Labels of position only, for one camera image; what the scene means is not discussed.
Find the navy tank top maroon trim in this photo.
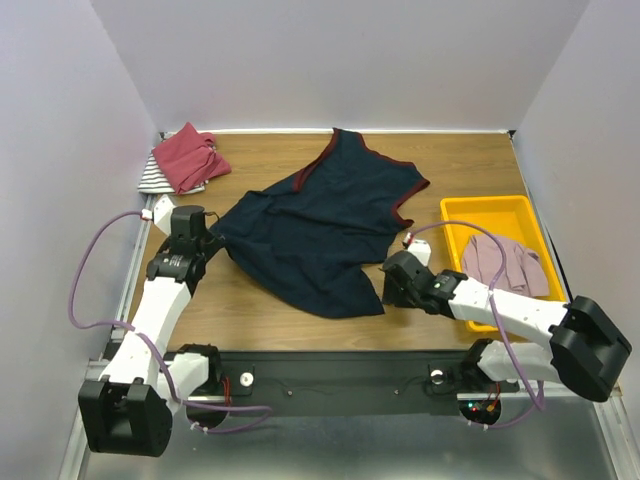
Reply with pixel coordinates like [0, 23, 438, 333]
[211, 129, 430, 319]

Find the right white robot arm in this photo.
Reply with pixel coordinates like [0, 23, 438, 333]
[382, 250, 632, 402]

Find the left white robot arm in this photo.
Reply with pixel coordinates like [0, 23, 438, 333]
[78, 200, 223, 457]

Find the striped folded tank top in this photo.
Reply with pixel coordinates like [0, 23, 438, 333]
[137, 154, 177, 195]

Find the red folded tank top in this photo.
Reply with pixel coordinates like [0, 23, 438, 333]
[152, 122, 232, 194]

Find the mauve tank top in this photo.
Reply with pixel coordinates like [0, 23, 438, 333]
[461, 234, 550, 297]

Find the yellow plastic bin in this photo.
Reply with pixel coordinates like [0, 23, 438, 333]
[440, 195, 567, 334]

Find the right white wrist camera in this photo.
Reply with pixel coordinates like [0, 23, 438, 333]
[402, 232, 432, 267]

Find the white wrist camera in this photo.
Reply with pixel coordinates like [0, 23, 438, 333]
[140, 194, 176, 236]
[402, 232, 432, 267]

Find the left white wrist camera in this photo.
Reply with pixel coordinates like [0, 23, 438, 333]
[140, 194, 176, 236]

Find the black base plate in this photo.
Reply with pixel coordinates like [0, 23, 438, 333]
[164, 349, 521, 419]

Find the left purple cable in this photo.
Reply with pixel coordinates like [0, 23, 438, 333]
[69, 209, 274, 435]

